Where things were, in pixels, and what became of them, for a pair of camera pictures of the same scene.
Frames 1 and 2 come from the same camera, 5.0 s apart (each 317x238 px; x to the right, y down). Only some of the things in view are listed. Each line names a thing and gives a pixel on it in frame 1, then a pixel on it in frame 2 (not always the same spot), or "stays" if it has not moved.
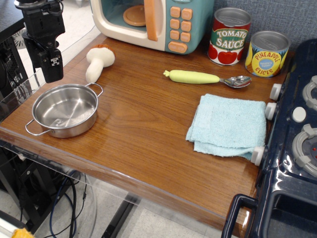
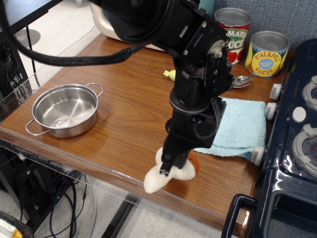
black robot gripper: x=44 y=23 → x=187 y=130
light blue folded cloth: x=224 y=127 stays
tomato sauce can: x=229 y=34 stays
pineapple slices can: x=266 y=53 stays
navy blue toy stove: x=285 y=204 stays
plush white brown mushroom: x=99 y=56 → x=154 y=180
